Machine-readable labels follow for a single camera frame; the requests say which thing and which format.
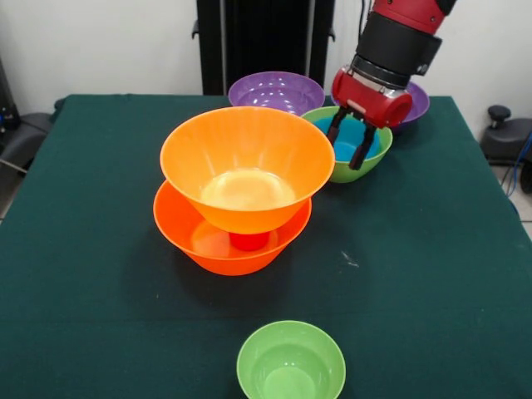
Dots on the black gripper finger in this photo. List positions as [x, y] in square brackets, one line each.
[337, 126]
[362, 149]

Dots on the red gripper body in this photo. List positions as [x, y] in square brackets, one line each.
[374, 104]

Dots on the small blue plastic bowl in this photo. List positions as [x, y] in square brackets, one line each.
[347, 149]

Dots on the medium green plastic bowl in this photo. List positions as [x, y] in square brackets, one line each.
[345, 172]

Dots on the purple plastic bowl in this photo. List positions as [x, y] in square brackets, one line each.
[274, 91]
[419, 104]

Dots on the large orange plastic bowl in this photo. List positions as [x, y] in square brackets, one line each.
[178, 232]
[245, 145]

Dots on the red plastic cup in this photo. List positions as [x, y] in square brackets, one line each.
[248, 242]

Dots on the small green plastic bowl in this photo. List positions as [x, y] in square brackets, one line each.
[291, 361]

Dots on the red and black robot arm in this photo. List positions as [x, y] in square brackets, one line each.
[395, 45]

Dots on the black round knob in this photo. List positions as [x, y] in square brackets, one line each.
[498, 113]

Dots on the dark brown rounded base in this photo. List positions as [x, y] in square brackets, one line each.
[505, 141]

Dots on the dark green tablecloth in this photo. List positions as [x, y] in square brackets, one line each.
[83, 208]

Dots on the black device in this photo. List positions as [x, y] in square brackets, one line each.
[8, 104]

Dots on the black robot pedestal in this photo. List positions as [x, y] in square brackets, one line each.
[270, 37]

